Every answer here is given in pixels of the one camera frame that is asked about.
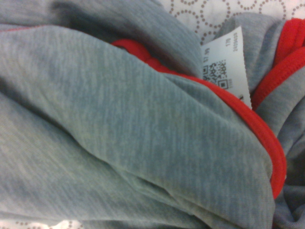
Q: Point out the grey shirt with red trim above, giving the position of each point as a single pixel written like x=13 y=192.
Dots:
x=214 y=14
x=133 y=124

